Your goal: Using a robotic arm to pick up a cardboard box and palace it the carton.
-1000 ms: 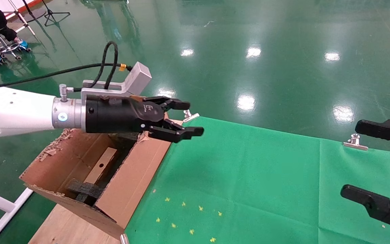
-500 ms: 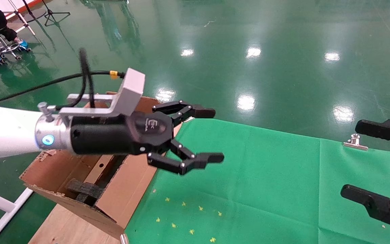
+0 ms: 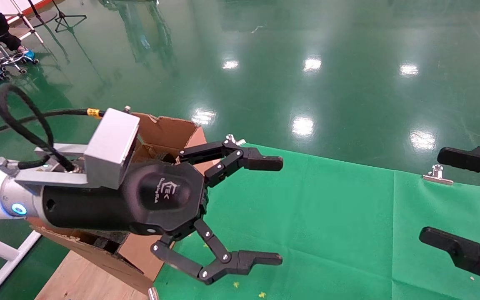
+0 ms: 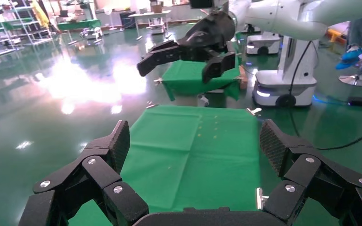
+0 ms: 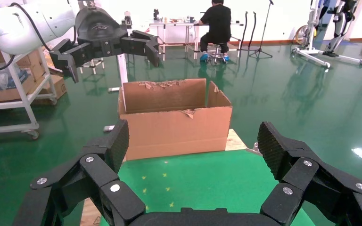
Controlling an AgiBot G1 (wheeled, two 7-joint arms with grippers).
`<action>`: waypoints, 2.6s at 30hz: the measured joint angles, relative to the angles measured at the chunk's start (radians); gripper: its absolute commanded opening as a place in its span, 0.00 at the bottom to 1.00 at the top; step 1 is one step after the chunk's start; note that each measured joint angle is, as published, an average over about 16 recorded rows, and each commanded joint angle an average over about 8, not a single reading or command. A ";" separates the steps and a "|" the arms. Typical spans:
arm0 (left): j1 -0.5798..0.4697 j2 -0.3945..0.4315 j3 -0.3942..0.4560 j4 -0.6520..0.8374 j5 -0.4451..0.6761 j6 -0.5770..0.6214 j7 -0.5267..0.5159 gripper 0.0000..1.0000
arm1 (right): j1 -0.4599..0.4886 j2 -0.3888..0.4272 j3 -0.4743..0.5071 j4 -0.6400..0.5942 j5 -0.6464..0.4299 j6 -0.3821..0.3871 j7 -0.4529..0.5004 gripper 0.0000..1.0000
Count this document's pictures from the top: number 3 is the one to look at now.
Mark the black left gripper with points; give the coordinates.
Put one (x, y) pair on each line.
(156, 200)

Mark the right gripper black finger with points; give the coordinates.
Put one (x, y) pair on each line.
(461, 250)
(473, 158)

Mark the open brown cardboard carton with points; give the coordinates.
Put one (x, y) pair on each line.
(161, 129)

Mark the green tablecloth with creases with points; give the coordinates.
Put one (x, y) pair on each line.
(327, 229)

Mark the light wooden board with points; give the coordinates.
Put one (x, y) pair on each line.
(81, 279)

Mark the black tripod stand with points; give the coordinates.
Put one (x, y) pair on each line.
(63, 18)

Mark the stool with caster wheels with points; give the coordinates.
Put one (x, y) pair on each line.
(11, 60)

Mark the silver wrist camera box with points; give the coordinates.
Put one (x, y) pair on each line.
(111, 146)

